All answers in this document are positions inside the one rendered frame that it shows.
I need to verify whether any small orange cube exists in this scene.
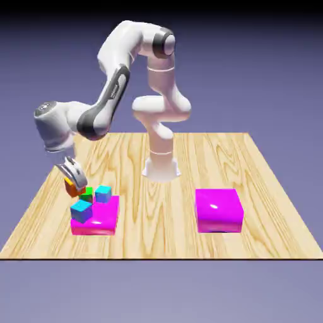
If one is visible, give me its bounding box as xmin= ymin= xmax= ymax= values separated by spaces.
xmin=64 ymin=177 xmax=83 ymax=198

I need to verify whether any large magenta box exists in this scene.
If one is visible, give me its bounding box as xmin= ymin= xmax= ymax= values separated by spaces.
xmin=194 ymin=188 xmax=245 ymax=233
xmin=70 ymin=195 xmax=120 ymax=236

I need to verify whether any small cyan cube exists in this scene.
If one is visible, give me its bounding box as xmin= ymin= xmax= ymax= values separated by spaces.
xmin=70 ymin=199 xmax=93 ymax=225
xmin=94 ymin=185 xmax=112 ymax=204

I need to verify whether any small green cube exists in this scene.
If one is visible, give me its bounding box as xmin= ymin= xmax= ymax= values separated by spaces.
xmin=78 ymin=187 xmax=94 ymax=204

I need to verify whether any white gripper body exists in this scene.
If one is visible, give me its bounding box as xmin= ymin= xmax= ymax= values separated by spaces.
xmin=55 ymin=156 xmax=88 ymax=192

